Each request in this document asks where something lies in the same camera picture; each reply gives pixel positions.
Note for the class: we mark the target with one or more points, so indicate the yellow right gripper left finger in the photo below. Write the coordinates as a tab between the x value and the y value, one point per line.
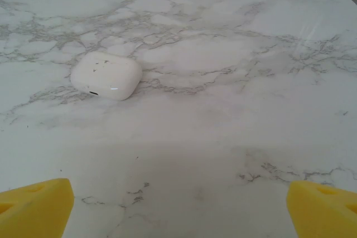
36	210

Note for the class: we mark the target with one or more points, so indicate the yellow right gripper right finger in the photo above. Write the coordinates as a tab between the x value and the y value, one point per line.
323	213

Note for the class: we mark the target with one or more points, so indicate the white earbuds charging case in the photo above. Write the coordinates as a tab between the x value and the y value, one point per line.
106	73

